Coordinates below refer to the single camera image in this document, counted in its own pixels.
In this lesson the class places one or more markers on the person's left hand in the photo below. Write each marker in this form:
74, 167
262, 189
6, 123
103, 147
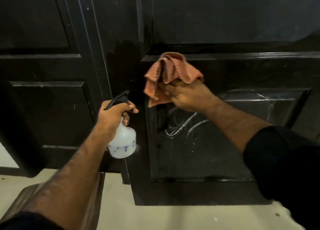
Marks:
112, 120

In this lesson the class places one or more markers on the person's right hand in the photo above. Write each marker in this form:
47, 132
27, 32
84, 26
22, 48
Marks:
190, 95

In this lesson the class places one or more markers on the white spray bottle black trigger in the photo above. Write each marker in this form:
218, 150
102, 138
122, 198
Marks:
122, 142

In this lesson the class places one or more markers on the orange checked cloth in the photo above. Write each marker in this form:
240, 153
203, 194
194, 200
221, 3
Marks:
172, 67

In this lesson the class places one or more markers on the black wooden door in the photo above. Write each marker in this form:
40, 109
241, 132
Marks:
225, 25

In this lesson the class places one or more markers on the person's left forearm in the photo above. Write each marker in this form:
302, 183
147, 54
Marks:
65, 187

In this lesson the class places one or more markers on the dark wooden side door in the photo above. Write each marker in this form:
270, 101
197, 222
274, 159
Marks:
85, 50

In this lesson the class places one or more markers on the brown striped doormat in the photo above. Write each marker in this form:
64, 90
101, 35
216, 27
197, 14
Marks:
95, 200

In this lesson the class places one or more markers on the black right sleeve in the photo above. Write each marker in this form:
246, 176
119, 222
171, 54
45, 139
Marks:
287, 167

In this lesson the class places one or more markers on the black sleeve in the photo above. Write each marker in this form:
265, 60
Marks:
27, 222
287, 167

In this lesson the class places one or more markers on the black left sleeve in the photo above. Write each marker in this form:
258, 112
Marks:
27, 222

